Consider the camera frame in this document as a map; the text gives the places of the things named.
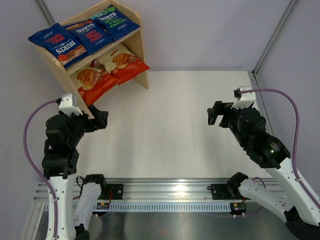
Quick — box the Burts sea salt vinegar bag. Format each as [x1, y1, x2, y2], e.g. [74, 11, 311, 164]
[91, 4, 140, 42]

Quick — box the grey aluminium frame post right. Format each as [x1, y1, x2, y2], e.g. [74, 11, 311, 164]
[251, 0, 300, 78]

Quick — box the Burts spicy sweet chilli bag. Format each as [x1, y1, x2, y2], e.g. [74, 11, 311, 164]
[63, 19, 113, 55]

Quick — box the grey aluminium frame post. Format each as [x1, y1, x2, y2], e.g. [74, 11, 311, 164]
[36, 0, 56, 26]
[251, 0, 300, 78]

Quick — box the grey aluminium frame post left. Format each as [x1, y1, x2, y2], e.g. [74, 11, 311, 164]
[36, 0, 56, 26]

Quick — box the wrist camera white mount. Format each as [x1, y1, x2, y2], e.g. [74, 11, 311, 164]
[231, 86, 256, 110]
[58, 93, 83, 117]

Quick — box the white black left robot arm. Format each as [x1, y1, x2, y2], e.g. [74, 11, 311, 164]
[42, 105, 109, 240]

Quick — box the cassava chips bag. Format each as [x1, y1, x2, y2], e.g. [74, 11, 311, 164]
[96, 43, 150, 85]
[70, 59, 120, 106]

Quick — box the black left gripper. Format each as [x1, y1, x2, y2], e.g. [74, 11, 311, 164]
[62, 103, 108, 146]

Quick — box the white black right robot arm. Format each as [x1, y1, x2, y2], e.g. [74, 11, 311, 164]
[207, 101, 320, 240]

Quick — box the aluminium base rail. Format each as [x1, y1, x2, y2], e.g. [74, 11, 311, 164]
[33, 177, 286, 202]

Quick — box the light wooden two-tier shelf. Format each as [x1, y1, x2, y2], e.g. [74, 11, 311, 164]
[34, 0, 149, 119]

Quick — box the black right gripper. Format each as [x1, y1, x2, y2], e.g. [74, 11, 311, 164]
[207, 100, 249, 148]

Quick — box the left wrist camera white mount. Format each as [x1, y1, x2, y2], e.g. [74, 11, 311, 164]
[58, 93, 83, 117]

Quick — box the white slotted cable duct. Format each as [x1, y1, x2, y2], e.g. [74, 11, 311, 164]
[93, 201, 231, 213]

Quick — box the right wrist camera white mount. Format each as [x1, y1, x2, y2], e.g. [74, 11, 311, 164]
[231, 86, 256, 110]

